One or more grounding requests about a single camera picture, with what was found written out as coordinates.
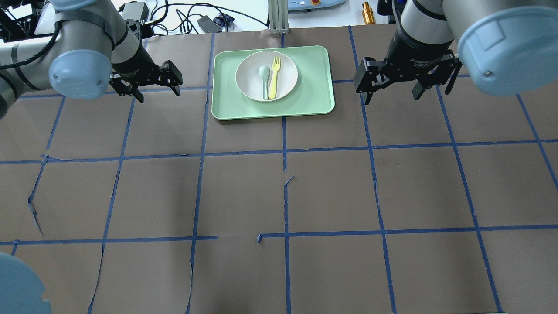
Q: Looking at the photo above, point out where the sage green plastic spoon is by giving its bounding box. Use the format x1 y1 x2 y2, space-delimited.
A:
258 65 271 101

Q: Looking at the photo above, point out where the yellow plastic fork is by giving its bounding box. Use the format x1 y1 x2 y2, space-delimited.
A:
268 56 281 99

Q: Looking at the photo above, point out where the blue teach pendant tablet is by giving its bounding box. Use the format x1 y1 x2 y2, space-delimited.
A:
287 0 347 12

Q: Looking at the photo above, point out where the brass cylinder fitting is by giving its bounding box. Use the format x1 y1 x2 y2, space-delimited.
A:
361 2 375 24

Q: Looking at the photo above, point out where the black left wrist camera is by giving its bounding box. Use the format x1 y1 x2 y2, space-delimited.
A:
126 19 154 41

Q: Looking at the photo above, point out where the black power adapter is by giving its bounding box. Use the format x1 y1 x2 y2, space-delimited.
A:
118 1 149 22

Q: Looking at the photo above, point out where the light green tray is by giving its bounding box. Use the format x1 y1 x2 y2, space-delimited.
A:
211 45 335 120

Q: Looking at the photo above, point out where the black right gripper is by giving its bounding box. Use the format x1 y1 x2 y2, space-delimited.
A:
353 31 463 105

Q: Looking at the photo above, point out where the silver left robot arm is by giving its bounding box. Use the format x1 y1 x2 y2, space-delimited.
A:
0 0 183 117

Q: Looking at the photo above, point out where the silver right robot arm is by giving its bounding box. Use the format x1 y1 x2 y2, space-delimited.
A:
353 0 558 103

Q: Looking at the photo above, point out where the white round plate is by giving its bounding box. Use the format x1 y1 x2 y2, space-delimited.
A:
235 50 299 102

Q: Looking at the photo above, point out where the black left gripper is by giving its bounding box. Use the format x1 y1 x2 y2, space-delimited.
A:
109 44 183 103

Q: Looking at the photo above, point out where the aluminium frame post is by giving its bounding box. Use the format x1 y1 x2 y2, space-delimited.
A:
268 0 290 34

